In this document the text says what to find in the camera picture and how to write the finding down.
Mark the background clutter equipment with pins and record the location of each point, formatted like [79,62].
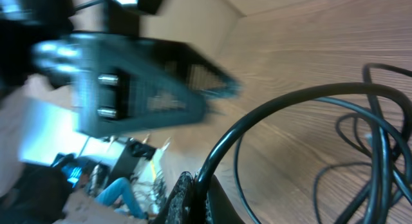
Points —
[135,160]

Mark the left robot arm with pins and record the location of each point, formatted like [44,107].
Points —
[25,23]

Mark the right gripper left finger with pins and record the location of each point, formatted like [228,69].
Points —
[178,205]

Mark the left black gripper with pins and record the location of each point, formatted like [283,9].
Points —
[174,82]

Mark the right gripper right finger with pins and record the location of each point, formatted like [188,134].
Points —
[218,208]

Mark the person in blue jeans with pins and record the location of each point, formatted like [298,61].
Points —
[121,187]

